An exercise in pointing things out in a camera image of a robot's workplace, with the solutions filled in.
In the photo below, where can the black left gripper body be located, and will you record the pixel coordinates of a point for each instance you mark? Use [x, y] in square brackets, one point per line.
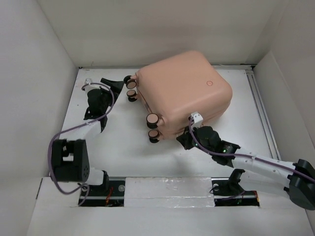
[107, 97]

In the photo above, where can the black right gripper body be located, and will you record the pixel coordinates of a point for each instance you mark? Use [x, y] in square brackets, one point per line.
[195, 132]

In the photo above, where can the pink hardshell suitcase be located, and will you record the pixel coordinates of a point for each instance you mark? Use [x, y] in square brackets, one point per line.
[173, 88]

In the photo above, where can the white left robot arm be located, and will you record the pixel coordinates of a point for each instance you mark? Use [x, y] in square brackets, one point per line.
[68, 156]

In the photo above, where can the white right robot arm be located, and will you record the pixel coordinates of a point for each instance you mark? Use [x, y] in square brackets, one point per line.
[251, 172]

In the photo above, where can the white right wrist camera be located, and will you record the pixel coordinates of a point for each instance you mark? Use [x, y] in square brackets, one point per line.
[196, 120]

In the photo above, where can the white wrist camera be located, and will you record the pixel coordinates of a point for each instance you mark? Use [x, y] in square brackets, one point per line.
[89, 85]
[196, 120]

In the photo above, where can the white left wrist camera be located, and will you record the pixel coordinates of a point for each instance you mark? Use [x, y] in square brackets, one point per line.
[89, 85]

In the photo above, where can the aluminium side rail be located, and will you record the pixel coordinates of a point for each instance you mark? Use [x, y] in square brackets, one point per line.
[262, 114]

